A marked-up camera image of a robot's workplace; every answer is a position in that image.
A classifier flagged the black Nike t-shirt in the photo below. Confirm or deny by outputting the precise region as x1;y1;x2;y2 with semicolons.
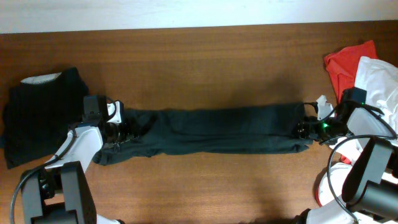
93;103;313;166

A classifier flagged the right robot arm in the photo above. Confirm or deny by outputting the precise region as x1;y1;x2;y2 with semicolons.
293;87;397;224

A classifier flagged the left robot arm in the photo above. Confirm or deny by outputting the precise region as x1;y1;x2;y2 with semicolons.
9;95;132;224

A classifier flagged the folded black clothes stack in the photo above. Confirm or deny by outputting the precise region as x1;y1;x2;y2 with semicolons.
3;67;89;169

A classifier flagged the red t-shirt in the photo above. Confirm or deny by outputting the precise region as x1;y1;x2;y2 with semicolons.
323;40;378;103

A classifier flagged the white t-shirt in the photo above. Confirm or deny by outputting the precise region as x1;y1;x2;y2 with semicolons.
314;55;398;224

